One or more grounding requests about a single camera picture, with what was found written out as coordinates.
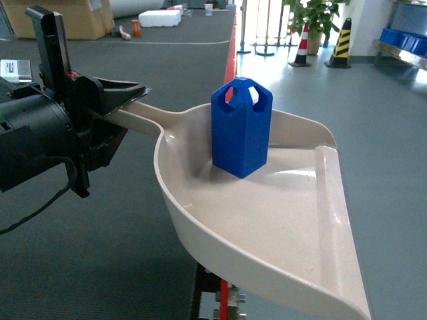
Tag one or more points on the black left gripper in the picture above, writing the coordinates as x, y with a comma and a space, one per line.
59, 128

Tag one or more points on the blue plastic block part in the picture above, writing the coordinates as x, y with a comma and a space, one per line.
241, 113

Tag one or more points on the beige plastic dustpan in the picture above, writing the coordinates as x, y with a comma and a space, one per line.
283, 232

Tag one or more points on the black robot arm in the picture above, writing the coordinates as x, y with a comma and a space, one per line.
15, 155

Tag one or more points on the stainless steel shelf rack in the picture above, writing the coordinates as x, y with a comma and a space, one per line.
407, 16

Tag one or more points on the orange cylindrical can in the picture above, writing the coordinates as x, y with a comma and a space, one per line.
136, 28

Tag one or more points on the large cardboard box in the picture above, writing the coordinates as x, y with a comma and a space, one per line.
83, 20

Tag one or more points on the white foam block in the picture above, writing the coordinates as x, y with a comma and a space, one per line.
160, 18

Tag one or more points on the white paper cup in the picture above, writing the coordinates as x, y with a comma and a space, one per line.
208, 7

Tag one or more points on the metal barrier stand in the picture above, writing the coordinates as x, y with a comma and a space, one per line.
263, 26

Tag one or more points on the red white traffic cone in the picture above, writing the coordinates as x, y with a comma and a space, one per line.
301, 55

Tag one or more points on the potted green plant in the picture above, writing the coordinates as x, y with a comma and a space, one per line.
318, 15

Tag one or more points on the yellow black traffic cone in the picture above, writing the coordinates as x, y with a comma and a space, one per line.
340, 55

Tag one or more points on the blue plastic bin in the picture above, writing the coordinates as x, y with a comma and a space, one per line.
411, 42

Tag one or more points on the wooden handled brush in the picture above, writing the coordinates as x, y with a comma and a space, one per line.
118, 32

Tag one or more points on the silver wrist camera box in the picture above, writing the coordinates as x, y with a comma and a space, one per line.
16, 71

